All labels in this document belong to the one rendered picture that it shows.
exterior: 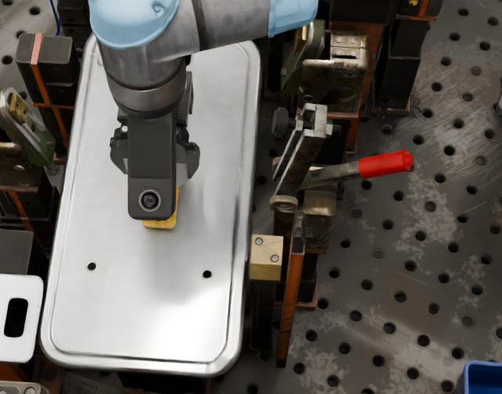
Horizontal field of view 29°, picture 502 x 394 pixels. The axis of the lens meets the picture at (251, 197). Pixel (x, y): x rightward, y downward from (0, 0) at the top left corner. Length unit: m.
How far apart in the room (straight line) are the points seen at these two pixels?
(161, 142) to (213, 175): 0.20
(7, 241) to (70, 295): 0.11
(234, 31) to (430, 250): 0.69
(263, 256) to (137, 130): 0.20
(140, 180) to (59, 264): 0.20
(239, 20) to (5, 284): 0.45
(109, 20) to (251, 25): 0.12
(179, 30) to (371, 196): 0.70
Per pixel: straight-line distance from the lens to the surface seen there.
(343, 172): 1.03
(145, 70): 0.86
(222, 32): 0.84
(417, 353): 1.41
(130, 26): 0.81
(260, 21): 0.85
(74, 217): 1.14
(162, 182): 0.96
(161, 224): 1.11
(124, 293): 1.10
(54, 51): 1.26
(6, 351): 1.11
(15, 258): 1.16
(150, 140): 0.96
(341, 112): 1.24
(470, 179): 1.52
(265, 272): 1.06
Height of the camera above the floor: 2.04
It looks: 67 degrees down
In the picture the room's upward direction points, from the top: 1 degrees clockwise
